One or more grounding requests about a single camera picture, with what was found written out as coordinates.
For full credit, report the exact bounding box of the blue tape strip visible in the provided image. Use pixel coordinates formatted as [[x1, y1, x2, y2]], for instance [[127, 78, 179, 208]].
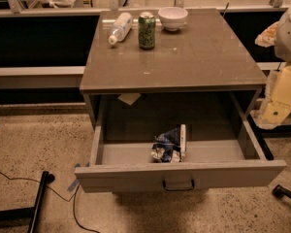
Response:
[[67, 161, 90, 193]]

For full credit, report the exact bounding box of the blue chip bag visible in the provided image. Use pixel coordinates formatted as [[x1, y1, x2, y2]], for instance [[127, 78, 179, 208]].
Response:
[[151, 124, 186, 163]]

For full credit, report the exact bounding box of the clear plastic water bottle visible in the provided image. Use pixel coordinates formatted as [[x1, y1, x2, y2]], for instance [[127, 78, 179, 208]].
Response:
[[108, 13, 133, 46]]

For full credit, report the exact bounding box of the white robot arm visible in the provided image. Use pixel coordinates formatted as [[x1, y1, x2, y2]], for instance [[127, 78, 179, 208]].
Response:
[[260, 5, 291, 129]]

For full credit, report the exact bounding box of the white paper label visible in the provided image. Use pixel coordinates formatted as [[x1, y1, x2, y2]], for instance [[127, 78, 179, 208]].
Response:
[[118, 93, 141, 106]]

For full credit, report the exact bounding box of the black caster leg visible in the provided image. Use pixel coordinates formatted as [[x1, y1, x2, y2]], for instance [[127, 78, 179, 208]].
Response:
[[273, 184, 291, 199]]

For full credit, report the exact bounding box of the black metal stand leg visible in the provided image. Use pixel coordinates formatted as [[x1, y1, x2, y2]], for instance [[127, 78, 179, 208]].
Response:
[[0, 171, 55, 233]]

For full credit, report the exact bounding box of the black drawer handle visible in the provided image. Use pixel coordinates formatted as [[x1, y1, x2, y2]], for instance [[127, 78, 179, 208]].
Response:
[[162, 180, 195, 192]]

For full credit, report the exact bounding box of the open grey top drawer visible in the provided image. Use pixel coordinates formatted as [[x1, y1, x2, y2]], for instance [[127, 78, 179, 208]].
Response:
[[76, 92, 286, 192]]

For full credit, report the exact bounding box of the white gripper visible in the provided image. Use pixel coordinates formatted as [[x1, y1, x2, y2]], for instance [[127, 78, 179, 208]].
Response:
[[261, 63, 291, 124]]

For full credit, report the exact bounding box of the black floor cable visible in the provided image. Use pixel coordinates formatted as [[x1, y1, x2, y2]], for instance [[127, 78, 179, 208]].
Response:
[[0, 163, 101, 233]]

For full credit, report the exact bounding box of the grey cabinet with counter top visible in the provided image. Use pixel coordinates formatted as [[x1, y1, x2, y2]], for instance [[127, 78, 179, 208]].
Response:
[[80, 9, 266, 128]]

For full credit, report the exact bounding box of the green soda can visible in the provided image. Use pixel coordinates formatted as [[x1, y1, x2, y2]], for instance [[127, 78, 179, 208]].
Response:
[[138, 12, 156, 50]]

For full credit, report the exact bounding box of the white ceramic bowl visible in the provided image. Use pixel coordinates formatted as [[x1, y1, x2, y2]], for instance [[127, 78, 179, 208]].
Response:
[[158, 7, 188, 31]]

